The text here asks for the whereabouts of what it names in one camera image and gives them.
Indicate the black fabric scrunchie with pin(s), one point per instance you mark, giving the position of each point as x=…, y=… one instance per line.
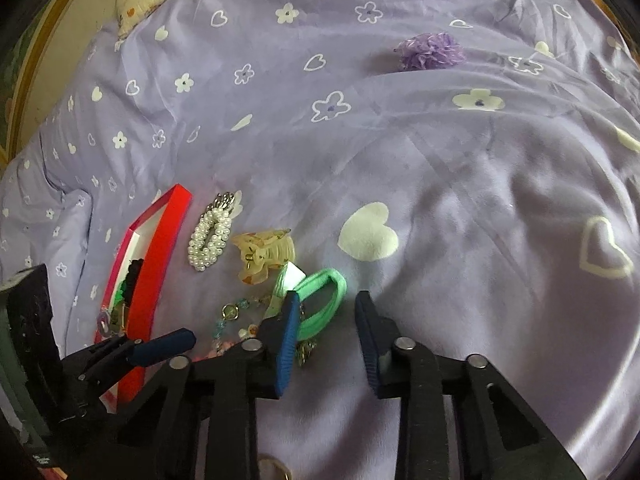
x=132, y=275

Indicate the yellow translucent hair claw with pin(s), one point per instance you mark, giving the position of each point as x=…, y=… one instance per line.
x=263, y=251

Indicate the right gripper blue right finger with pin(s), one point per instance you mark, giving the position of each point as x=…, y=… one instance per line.
x=377, y=335

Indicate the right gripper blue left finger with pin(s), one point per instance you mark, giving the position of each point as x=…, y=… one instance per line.
x=279, y=338

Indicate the red shallow cardboard box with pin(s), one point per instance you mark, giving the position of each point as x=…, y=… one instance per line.
x=151, y=237

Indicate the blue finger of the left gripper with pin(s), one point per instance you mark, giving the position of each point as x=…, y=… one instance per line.
x=163, y=348
x=90, y=372

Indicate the purple floral duvet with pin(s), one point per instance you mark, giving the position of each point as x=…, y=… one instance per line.
x=473, y=164

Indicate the purple bow hair clip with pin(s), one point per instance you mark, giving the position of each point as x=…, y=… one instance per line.
x=106, y=326

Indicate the pink hair clip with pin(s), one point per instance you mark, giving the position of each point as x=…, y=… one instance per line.
x=218, y=348

